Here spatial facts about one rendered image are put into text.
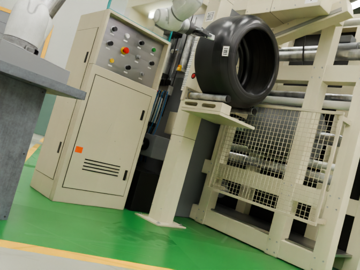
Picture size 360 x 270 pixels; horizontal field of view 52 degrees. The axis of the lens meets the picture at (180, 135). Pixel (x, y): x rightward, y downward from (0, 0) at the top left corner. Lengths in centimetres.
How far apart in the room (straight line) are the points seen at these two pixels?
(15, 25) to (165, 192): 142
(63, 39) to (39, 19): 955
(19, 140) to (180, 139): 117
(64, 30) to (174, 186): 926
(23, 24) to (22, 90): 29
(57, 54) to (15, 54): 963
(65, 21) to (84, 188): 929
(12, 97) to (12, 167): 31
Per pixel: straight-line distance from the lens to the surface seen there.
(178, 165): 255
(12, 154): 176
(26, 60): 169
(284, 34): 282
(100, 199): 259
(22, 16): 182
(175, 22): 202
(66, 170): 242
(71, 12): 1158
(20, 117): 175
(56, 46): 1134
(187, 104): 249
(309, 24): 274
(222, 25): 236
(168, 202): 257
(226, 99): 226
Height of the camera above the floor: 48
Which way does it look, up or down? 3 degrees up
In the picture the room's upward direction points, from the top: 16 degrees clockwise
